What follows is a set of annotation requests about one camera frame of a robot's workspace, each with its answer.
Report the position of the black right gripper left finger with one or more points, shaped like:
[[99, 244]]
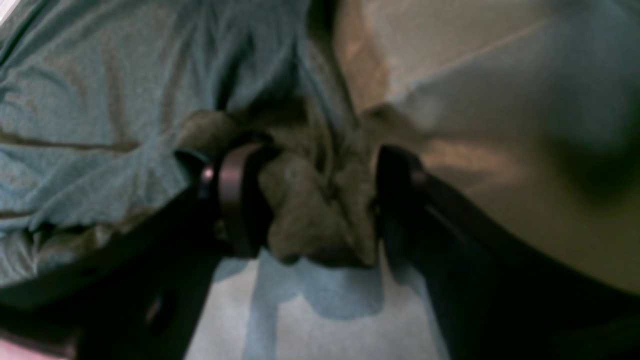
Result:
[[140, 297]]

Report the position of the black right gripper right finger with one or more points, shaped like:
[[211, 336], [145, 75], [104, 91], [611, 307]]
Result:
[[494, 296]]

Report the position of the green long-sleeve T-shirt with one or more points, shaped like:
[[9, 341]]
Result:
[[109, 108]]

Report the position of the light green table cloth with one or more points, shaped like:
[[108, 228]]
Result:
[[530, 109]]

